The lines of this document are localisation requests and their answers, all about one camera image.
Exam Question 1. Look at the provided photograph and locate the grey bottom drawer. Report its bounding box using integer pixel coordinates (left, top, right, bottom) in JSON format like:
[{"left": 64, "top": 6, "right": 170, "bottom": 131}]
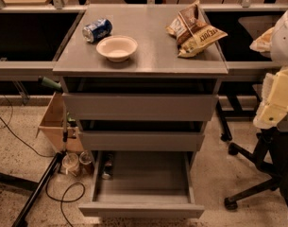
[{"left": 79, "top": 151, "right": 204, "bottom": 218}]

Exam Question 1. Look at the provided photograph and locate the grey top drawer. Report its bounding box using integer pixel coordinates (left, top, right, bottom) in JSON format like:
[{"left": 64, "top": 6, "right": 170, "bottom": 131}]
[{"left": 61, "top": 77, "right": 219, "bottom": 122}]

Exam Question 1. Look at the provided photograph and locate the brown yellow chip bag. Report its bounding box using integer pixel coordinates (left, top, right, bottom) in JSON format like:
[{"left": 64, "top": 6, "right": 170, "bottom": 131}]
[{"left": 166, "top": 0, "right": 227, "bottom": 58}]

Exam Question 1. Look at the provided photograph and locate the redbull can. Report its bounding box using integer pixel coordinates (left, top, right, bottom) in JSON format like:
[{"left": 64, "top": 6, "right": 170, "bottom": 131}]
[{"left": 101, "top": 154, "right": 114, "bottom": 180}]

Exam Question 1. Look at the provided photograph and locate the blue pepsi can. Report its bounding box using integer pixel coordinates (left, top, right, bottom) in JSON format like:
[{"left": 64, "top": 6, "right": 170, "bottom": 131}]
[{"left": 82, "top": 18, "right": 112, "bottom": 43}]

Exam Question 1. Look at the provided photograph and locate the black tripod stand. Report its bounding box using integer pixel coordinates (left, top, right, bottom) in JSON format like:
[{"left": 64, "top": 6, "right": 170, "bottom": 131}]
[{"left": 11, "top": 106, "right": 68, "bottom": 227}]

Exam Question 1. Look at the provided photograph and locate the grey drawer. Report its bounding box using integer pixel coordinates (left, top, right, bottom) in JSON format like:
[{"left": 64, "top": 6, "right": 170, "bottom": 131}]
[
  {"left": 61, "top": 77, "right": 219, "bottom": 122},
  {"left": 79, "top": 151, "right": 204, "bottom": 218},
  {"left": 79, "top": 120, "right": 204, "bottom": 151}
]

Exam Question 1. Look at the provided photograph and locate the wooden box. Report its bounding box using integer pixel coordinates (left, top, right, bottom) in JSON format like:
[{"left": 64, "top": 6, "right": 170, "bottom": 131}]
[{"left": 38, "top": 93, "right": 84, "bottom": 152}]

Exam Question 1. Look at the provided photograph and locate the grey middle drawer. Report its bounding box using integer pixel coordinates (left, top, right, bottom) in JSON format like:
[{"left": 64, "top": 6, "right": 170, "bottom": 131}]
[{"left": 79, "top": 120, "right": 204, "bottom": 151}]

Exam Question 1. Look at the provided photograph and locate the green handle tool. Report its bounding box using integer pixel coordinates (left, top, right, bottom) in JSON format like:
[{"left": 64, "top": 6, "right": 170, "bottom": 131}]
[{"left": 39, "top": 77, "right": 62, "bottom": 92}]

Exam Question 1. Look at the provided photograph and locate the clear plastic cup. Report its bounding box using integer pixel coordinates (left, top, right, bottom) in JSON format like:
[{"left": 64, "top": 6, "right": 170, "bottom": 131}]
[{"left": 62, "top": 153, "right": 80, "bottom": 176}]

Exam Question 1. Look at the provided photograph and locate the grey desk frame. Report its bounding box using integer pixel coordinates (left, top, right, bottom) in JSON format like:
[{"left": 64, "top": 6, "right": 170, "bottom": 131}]
[{"left": 0, "top": 5, "right": 281, "bottom": 80}]

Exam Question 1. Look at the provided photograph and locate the plastic cup with brown drink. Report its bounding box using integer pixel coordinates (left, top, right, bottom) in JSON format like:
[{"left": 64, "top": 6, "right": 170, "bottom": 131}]
[{"left": 79, "top": 151, "right": 93, "bottom": 174}]

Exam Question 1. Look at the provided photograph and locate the black floor cable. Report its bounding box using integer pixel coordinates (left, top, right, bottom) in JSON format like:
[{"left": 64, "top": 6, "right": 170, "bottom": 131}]
[{"left": 44, "top": 173, "right": 87, "bottom": 227}]

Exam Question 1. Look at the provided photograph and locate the black office chair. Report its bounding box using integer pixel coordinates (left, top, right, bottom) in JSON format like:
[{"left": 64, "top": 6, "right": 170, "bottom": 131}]
[{"left": 224, "top": 83, "right": 288, "bottom": 212}]

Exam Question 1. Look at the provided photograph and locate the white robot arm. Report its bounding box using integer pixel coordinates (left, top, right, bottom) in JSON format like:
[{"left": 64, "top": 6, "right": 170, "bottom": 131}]
[{"left": 249, "top": 9, "right": 288, "bottom": 129}]

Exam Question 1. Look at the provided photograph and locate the grey drawer cabinet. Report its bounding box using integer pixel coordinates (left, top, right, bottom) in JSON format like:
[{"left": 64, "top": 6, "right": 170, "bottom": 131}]
[{"left": 54, "top": 5, "right": 228, "bottom": 159}]

